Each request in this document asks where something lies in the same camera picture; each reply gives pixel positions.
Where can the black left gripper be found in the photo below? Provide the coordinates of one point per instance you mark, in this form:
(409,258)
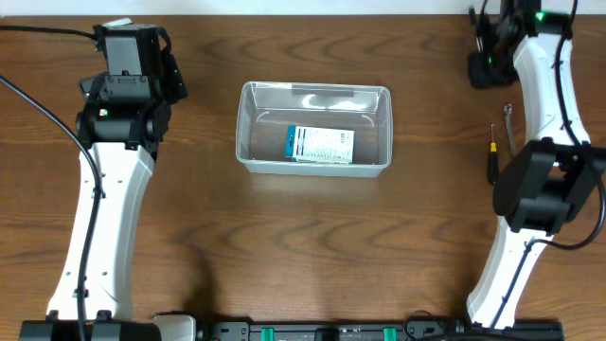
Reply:
(166,84)

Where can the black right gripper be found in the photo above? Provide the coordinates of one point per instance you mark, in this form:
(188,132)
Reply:
(478,78)

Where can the clear plastic container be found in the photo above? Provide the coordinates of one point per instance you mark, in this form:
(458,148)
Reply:
(268,108)

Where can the blue white cardboard box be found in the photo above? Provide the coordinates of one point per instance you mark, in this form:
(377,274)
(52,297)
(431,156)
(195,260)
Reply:
(319,145)

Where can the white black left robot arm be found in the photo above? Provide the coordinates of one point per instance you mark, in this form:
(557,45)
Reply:
(123,121)

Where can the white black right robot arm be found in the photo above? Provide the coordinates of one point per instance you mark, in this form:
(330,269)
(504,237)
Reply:
(547,182)

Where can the silver wrench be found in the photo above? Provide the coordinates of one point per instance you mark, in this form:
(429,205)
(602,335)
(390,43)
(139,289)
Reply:
(510,133)

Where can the black yellow screwdriver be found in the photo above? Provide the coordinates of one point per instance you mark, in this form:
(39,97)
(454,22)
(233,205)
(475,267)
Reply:
(493,159)

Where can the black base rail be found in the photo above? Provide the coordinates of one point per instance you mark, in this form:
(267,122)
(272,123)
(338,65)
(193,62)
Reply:
(418,328)

